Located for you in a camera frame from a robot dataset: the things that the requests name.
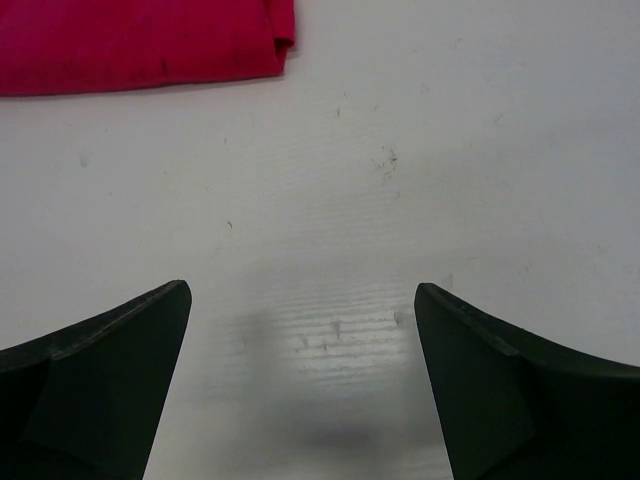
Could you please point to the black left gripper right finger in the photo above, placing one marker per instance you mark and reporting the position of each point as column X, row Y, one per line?
column 514, row 405

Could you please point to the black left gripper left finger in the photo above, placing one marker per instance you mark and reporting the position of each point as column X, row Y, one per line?
column 85, row 401

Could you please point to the red t-shirt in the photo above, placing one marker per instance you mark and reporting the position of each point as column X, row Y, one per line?
column 76, row 47

